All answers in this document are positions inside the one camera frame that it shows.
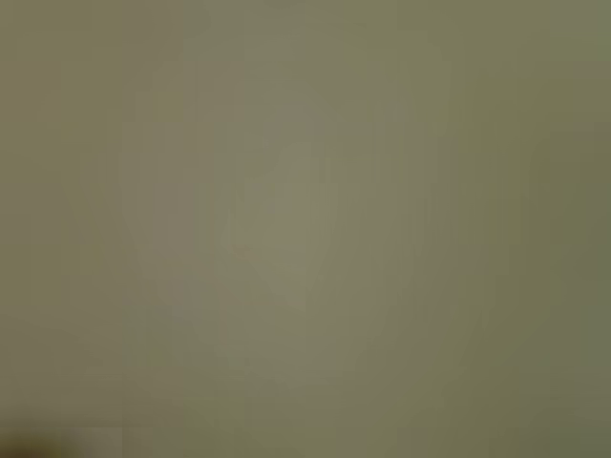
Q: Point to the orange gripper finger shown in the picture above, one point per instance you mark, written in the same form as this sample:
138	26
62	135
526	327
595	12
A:
24	446

